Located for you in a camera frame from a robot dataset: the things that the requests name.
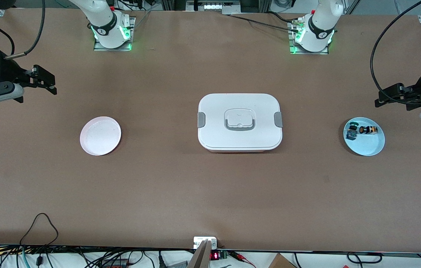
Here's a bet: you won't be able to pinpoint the orange push-button switch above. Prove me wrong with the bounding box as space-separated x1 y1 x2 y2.
358 125 380 136

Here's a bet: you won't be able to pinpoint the white lunch box grey clips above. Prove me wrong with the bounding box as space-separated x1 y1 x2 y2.
197 93 283 153

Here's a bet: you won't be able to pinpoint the light blue round plate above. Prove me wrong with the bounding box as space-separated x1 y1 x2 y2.
343 117 386 157

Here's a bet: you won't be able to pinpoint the pink round plate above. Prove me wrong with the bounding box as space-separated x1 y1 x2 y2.
80 117 122 156

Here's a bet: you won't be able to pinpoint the metal control unit with lights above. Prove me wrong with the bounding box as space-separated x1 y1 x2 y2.
186 0 241 15

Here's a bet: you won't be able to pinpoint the brown cardboard piece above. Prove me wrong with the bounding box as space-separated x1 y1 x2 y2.
268 253 297 268

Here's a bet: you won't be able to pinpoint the black hub with red ports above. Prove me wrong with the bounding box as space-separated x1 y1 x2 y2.
101 259 131 268

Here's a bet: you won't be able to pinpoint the red and black clip leads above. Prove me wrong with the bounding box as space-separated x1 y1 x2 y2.
229 251 256 268

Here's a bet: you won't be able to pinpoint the green push-button switch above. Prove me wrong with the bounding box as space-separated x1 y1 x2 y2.
346 122 360 141

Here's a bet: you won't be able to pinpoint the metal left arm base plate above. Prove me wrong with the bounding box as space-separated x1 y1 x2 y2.
289 19 330 55

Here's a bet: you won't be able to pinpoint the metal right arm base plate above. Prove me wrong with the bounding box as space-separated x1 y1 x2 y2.
93 16 136 52

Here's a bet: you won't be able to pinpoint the short black base cable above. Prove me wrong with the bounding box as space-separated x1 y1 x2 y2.
268 11 298 25

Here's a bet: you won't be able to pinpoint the thin black looped cable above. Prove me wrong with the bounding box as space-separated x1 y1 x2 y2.
19 213 59 246

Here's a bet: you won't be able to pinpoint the long black base cable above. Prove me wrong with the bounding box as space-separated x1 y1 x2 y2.
224 14 298 32

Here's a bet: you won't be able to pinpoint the black cable at table edge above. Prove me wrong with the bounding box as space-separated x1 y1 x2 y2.
346 252 383 264

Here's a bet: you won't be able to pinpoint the small white switch box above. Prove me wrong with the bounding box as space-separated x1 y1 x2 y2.
193 237 218 250

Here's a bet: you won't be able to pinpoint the grey camera mounting pole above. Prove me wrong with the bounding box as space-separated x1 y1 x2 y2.
187 239 212 268

